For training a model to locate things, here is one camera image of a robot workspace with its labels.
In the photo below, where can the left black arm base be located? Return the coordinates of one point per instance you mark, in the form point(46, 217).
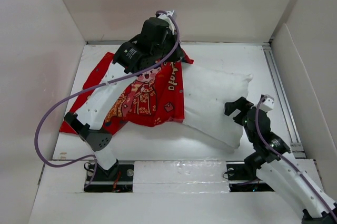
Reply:
point(120, 181)

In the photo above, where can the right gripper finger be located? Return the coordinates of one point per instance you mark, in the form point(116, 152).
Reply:
point(241, 104)
point(236, 115)

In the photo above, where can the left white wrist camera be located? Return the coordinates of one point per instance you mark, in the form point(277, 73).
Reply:
point(167, 16)

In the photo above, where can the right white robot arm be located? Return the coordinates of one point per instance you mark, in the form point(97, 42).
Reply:
point(274, 163)

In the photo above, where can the white pillow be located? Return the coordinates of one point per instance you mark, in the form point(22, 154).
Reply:
point(205, 93)

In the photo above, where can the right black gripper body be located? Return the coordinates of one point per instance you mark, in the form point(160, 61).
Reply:
point(247, 130)

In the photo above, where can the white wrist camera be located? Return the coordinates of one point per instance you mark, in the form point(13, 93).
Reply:
point(266, 103)
point(167, 16)

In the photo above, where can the aluminium rail right side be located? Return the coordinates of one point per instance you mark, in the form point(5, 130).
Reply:
point(295, 141)

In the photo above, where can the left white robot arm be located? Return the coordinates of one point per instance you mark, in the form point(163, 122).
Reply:
point(100, 142)

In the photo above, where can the white taped foam block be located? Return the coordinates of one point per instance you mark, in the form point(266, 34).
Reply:
point(184, 177)

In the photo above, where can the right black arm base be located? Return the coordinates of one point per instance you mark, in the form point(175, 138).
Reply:
point(241, 175)

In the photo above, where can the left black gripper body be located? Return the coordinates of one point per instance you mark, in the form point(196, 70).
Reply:
point(159, 50)

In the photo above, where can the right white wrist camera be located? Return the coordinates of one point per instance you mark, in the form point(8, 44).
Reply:
point(266, 103)

